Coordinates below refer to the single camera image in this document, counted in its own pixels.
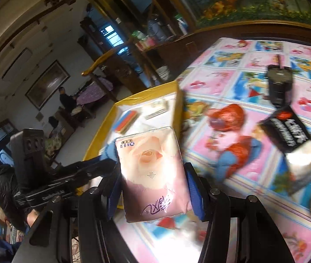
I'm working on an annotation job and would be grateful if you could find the blue and orange pack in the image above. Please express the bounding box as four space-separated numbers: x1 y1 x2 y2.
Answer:
114 110 139 133

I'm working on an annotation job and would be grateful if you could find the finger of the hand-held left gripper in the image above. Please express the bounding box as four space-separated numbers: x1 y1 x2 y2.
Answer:
58 138 121 188

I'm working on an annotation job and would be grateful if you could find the flower and bamboo wall painting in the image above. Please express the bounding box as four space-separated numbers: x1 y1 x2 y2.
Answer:
169 0 311 29

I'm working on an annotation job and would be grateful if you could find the pink box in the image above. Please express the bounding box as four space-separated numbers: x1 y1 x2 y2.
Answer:
136 37 157 51

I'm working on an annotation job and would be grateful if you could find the pink rose tissue pack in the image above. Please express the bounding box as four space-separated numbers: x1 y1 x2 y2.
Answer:
116 126 194 223

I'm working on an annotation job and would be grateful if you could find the white and tan pack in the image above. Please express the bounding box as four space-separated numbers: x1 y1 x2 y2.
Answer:
142 99 169 119

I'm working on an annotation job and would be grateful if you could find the yellow cardboard box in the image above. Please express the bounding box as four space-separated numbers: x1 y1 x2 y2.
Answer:
83 81 186 209

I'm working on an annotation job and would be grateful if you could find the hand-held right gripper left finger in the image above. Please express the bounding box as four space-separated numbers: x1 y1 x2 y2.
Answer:
13 170 134 263

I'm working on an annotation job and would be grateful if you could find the framed picture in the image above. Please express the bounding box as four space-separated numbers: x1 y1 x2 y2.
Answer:
25 60 71 111

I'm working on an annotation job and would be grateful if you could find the red plastic bag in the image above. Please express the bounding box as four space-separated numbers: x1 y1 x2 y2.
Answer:
206 103 246 132

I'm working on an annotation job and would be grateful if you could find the small black motor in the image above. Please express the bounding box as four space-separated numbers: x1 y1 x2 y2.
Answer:
265 55 293 107

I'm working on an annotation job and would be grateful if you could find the stack of white bowls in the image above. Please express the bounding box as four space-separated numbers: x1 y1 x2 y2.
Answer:
155 66 171 80

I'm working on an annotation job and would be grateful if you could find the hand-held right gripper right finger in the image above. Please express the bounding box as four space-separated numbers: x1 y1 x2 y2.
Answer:
184 162 295 263

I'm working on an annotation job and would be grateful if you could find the white bottle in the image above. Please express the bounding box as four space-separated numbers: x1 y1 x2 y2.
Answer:
176 15 187 35

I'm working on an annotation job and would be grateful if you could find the blue water jug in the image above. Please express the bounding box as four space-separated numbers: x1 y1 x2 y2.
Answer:
147 19 167 40

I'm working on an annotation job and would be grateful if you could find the person's left forearm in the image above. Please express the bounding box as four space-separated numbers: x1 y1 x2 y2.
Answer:
0 164 32 231

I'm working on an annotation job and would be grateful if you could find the black tissue packet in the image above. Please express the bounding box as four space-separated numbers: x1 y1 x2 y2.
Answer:
258 105 311 196

